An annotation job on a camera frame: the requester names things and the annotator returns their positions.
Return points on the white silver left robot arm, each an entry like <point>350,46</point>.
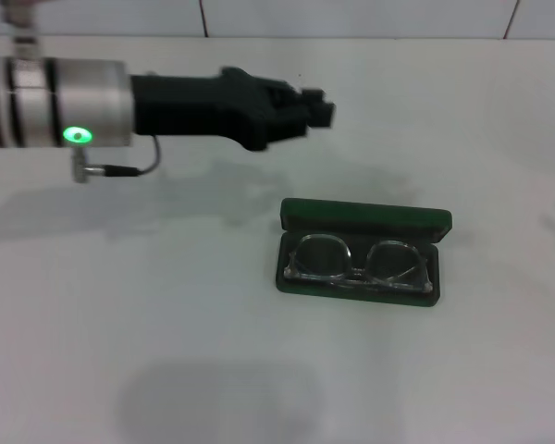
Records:
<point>51,102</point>

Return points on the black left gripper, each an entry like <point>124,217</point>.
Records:
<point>199,108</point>

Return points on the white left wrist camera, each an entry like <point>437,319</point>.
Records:
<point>20,23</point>

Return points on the clear transparent glasses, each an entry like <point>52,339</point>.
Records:
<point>356,268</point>

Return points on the green glasses case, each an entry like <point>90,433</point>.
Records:
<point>365,217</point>

